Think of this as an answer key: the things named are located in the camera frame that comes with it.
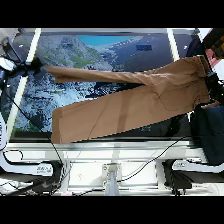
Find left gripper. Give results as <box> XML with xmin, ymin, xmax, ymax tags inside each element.
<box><xmin>27</xmin><ymin>57</ymin><xmax>45</xmax><ymax>74</ymax></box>

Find brown trousers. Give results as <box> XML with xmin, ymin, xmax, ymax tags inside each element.
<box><xmin>42</xmin><ymin>54</ymin><xmax>215</xmax><ymax>145</ymax></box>

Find heap of clothes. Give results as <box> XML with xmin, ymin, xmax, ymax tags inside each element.
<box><xmin>201</xmin><ymin>28</ymin><xmax>224</xmax><ymax>68</ymax></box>

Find silver frame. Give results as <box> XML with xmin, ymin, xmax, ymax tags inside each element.
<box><xmin>0</xmin><ymin>141</ymin><xmax>224</xmax><ymax>196</ymax></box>

